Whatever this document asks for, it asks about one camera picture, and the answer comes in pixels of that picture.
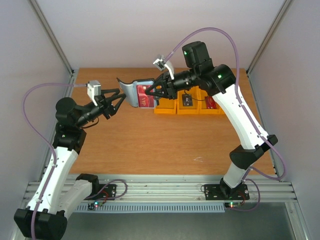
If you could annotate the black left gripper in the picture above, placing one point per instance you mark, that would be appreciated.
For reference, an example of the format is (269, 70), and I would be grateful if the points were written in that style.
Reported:
(106, 104)

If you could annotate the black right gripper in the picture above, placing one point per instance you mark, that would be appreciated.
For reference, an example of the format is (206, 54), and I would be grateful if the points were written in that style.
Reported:
(167, 85)

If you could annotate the red VIP card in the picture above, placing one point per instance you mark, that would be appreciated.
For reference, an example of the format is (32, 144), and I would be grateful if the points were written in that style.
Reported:
(145, 101)

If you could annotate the black leather card holder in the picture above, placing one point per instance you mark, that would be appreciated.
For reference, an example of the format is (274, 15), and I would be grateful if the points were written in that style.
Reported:
(130, 89)

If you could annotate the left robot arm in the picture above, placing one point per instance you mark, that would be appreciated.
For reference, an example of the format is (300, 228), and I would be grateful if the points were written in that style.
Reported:
(45, 217)

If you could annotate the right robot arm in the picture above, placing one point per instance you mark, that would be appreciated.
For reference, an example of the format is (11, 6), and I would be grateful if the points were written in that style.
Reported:
(219, 82)

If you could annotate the black card in bin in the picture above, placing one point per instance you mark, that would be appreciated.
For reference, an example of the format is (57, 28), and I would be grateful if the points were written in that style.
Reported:
(187, 100)

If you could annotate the red card in bin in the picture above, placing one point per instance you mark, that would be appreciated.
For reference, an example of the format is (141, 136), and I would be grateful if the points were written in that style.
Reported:
(210, 103)

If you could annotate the yellow bin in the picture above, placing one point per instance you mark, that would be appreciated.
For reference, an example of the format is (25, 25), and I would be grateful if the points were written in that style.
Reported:
(166, 106)
(181, 110)
(201, 94)

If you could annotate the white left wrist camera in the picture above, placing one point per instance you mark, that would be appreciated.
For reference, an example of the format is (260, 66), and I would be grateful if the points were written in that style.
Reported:
(93, 90)

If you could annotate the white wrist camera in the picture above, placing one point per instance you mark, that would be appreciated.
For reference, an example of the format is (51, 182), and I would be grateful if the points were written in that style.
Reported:
(162, 64)
(93, 90)

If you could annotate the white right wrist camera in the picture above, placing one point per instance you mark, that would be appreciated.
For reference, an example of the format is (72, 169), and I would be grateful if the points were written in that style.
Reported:
(162, 64)

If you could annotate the aluminium rail base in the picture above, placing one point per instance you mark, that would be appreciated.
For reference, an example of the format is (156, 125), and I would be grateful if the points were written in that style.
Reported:
(148, 188)

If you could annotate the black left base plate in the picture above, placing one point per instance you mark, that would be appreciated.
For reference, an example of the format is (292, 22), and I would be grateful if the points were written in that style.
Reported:
(110, 191)

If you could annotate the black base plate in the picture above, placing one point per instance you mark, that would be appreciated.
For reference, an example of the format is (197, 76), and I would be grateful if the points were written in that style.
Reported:
(110, 191)
(213, 192)

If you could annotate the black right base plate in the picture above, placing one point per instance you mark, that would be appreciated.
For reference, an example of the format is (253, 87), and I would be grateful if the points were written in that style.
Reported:
(213, 192)

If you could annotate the grey slotted cable duct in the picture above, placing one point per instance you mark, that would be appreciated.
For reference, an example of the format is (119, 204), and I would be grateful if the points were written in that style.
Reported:
(137, 208)

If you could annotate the aluminium frame post left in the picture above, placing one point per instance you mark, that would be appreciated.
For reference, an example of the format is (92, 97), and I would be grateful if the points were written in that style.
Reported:
(50, 34)

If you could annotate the aluminium frame post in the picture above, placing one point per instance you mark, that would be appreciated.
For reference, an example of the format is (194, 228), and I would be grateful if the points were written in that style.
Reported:
(50, 34)
(280, 15)

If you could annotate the aluminium frame post right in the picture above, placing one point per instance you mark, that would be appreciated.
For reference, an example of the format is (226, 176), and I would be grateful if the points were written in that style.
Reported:
(280, 15)

